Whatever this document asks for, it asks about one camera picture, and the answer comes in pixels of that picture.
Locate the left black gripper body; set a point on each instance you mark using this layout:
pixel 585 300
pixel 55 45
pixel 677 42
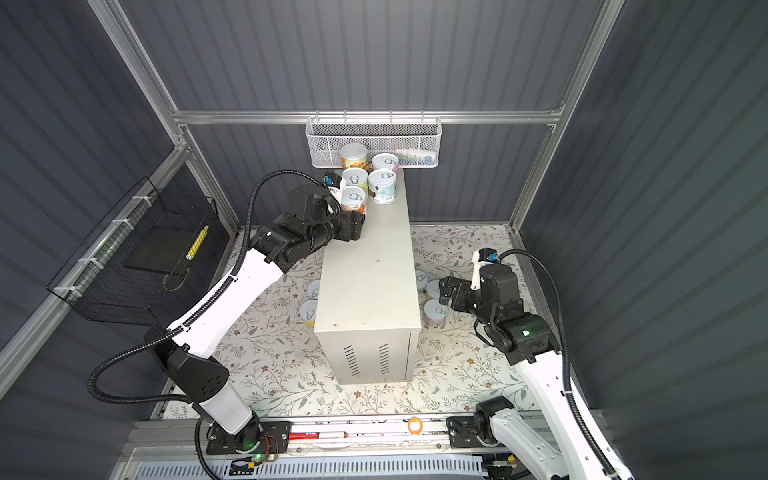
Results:
pixel 344 228

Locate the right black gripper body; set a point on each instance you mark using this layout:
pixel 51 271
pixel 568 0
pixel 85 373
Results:
pixel 467 299

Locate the can row front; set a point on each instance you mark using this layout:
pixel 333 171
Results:
pixel 354 199

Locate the green labelled can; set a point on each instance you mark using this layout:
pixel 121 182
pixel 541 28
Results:
pixel 355 176

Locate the yellow orange labelled can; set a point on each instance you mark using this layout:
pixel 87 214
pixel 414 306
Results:
pixel 354 155

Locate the pink labelled can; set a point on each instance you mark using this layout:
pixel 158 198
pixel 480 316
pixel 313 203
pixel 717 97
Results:
pixel 385 161

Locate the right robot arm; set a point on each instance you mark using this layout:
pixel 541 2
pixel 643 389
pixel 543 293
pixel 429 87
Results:
pixel 538 351

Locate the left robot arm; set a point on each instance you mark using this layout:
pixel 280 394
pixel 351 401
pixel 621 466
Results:
pixel 185 350

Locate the white metal cabinet counter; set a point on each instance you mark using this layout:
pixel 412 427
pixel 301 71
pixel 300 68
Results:
pixel 368 320

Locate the tubes in white basket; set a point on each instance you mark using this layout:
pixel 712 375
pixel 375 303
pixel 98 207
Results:
pixel 416 157

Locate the yellow strip in basket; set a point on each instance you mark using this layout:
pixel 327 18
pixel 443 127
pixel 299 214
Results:
pixel 196 244

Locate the red white marker pen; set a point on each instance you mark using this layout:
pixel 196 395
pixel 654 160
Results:
pixel 331 436

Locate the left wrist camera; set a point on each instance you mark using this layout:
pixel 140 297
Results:
pixel 333 183

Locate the white wire mesh basket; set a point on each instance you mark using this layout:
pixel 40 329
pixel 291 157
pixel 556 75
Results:
pixel 325 138

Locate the black wire basket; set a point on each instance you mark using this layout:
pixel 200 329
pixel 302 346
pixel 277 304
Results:
pixel 136 273

